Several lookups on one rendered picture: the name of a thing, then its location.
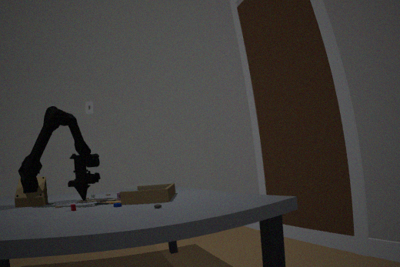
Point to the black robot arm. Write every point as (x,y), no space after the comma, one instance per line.
(31,166)

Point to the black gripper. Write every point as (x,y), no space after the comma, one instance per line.
(79,183)

